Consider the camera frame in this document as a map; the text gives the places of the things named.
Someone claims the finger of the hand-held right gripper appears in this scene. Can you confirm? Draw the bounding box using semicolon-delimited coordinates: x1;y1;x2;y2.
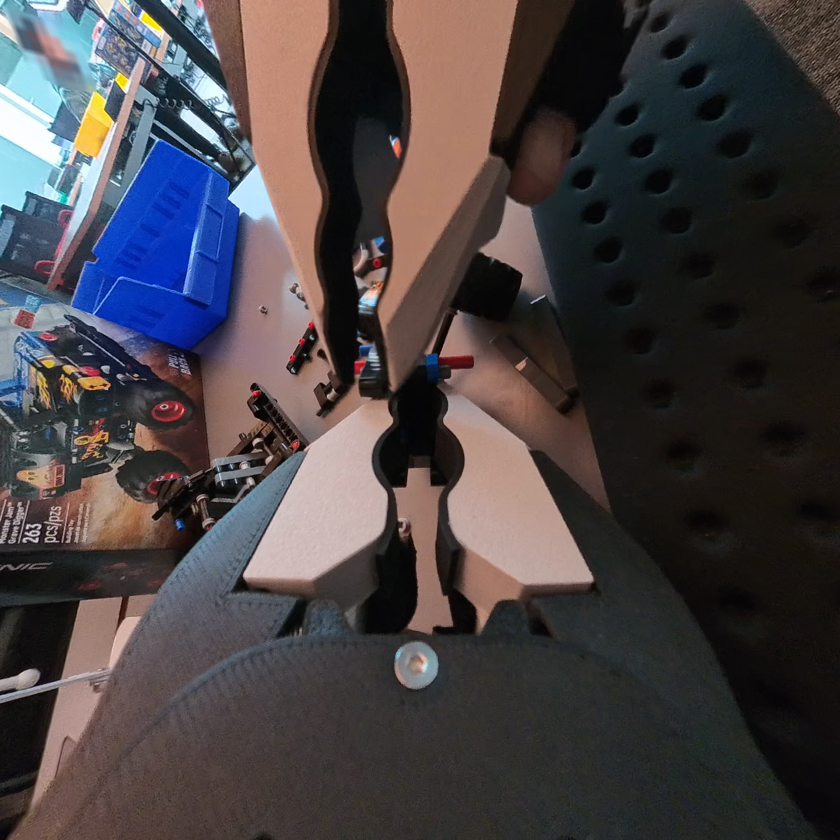
379;0;577;391
239;0;361;389

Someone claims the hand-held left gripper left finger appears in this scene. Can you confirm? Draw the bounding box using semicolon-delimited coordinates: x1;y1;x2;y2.
243;402;419;632

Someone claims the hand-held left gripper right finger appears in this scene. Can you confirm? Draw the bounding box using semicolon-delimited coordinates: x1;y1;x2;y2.
434;392;596;623

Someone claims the toy truck chassis with motor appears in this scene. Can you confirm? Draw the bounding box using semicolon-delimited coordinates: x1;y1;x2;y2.
154;384;309;530

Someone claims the black connector with red axle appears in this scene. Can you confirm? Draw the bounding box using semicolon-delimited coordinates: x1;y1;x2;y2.
356;351;475;488

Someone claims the person's right hand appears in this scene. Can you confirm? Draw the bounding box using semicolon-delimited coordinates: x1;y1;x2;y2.
507;107;580;206

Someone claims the small black white toy piece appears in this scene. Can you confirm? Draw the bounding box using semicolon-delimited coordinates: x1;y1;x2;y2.
314;369;350;419

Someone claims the long grey toy beam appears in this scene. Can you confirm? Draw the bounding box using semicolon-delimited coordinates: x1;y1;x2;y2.
491;335;573;414
529;294;580;396

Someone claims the row of toy set boxes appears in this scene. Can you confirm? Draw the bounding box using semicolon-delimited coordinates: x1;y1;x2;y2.
91;0;173;68

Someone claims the black beam with red pins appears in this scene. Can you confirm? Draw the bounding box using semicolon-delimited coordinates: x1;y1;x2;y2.
285;322;320;376

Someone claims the yellow bin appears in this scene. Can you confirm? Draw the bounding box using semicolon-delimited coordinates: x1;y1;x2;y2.
72;91;117;160

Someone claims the long wooden table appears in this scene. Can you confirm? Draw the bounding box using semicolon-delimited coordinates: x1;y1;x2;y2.
46;33;173;291

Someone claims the blue plastic bin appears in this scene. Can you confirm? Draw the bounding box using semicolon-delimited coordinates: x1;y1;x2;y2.
71;139;241;353

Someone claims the toy truck set box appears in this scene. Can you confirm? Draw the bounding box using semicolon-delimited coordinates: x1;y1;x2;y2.
0;276;212;609

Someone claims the black perforated surface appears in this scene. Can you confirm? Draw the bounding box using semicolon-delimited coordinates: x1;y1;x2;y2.
530;0;840;828

